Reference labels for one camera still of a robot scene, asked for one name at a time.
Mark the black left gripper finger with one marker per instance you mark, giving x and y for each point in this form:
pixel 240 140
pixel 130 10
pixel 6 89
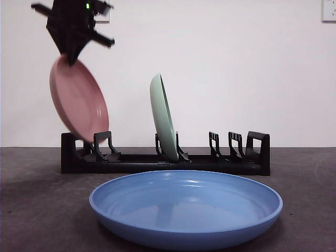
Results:
pixel 61 42
pixel 76 46

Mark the pink plate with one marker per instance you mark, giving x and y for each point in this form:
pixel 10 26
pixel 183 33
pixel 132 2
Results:
pixel 78 105

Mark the green plate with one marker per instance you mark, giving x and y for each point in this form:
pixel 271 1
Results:
pixel 161 115

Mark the blue plate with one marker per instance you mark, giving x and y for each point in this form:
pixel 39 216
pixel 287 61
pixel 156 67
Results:
pixel 183 210

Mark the black dish rack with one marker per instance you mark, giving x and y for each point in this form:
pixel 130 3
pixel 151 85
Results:
pixel 131 166

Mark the white wall socket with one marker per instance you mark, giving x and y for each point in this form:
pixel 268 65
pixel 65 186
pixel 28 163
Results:
pixel 103 18
pixel 329 10

